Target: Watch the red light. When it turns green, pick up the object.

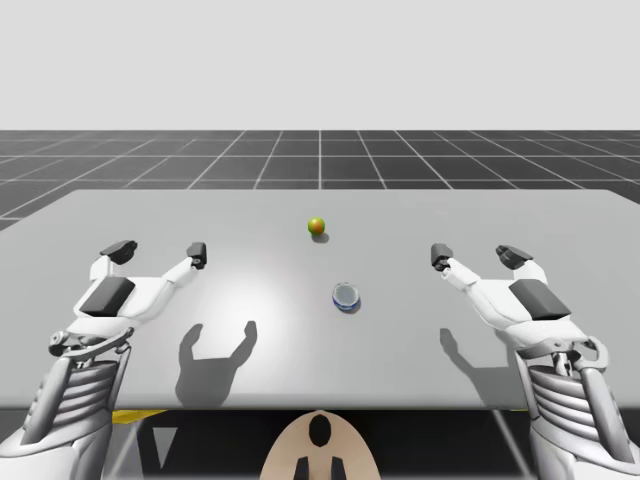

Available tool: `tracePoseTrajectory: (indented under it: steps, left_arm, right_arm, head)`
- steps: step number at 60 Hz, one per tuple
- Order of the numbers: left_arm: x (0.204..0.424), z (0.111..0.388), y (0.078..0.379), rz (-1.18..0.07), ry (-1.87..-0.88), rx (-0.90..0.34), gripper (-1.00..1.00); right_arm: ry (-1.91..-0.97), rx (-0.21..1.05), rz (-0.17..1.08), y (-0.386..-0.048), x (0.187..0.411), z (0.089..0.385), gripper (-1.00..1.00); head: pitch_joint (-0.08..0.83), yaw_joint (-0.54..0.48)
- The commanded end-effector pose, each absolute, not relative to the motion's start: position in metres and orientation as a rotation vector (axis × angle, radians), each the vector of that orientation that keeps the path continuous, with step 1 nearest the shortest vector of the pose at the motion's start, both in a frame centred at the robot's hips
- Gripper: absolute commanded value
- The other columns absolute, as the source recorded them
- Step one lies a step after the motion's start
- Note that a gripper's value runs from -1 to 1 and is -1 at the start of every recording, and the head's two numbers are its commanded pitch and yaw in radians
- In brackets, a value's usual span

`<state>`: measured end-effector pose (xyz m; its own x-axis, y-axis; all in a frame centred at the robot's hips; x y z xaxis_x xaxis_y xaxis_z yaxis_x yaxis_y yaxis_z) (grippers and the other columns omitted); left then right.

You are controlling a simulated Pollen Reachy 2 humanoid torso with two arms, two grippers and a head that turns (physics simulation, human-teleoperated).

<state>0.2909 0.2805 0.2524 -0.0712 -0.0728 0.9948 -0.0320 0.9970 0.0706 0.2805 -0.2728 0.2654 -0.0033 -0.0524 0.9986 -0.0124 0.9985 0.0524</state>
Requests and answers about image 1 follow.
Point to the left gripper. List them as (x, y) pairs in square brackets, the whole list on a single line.
[(117, 300)]

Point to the tan robot part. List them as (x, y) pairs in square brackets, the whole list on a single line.
[(320, 450)]

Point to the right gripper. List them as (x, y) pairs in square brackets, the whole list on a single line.
[(520, 305)]

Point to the green and red ball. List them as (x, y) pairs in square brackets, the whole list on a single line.
[(316, 226)]

